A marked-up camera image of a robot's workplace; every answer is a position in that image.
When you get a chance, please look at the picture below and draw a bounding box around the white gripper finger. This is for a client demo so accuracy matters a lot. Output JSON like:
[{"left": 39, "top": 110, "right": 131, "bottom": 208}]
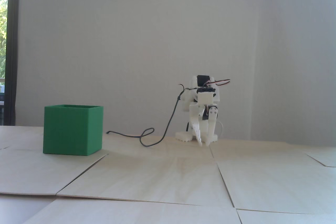
[
  {"left": 206, "top": 106, "right": 219, "bottom": 146},
  {"left": 189, "top": 121, "right": 203, "bottom": 147}
]

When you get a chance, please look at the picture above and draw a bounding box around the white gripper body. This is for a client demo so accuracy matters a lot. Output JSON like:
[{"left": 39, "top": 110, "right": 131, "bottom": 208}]
[{"left": 189, "top": 93, "right": 214, "bottom": 124}]

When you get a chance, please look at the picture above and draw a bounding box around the red brown servo wire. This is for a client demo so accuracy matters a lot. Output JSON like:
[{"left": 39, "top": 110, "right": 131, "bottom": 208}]
[{"left": 206, "top": 79, "right": 231, "bottom": 87}]

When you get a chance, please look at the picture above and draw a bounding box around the light plywood sheet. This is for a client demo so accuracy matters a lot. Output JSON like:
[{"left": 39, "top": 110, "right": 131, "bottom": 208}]
[
  {"left": 56, "top": 154, "right": 235, "bottom": 208},
  {"left": 0, "top": 126, "right": 108, "bottom": 196},
  {"left": 209, "top": 141, "right": 327, "bottom": 162},
  {"left": 236, "top": 209, "right": 336, "bottom": 224},
  {"left": 305, "top": 146, "right": 336, "bottom": 168},
  {"left": 24, "top": 198, "right": 242, "bottom": 224},
  {"left": 216, "top": 158, "right": 336, "bottom": 215},
  {"left": 102, "top": 133, "right": 218, "bottom": 160}
]

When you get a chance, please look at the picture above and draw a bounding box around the dark window frame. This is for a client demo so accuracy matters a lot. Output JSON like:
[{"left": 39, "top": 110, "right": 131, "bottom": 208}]
[{"left": 5, "top": 0, "right": 21, "bottom": 126}]

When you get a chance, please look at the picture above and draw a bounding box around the green box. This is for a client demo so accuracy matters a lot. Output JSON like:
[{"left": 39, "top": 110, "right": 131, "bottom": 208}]
[{"left": 43, "top": 105, "right": 104, "bottom": 156}]

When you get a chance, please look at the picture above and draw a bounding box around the thin black camera cable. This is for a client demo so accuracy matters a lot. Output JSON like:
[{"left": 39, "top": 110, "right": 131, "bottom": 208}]
[{"left": 106, "top": 84, "right": 195, "bottom": 147}]

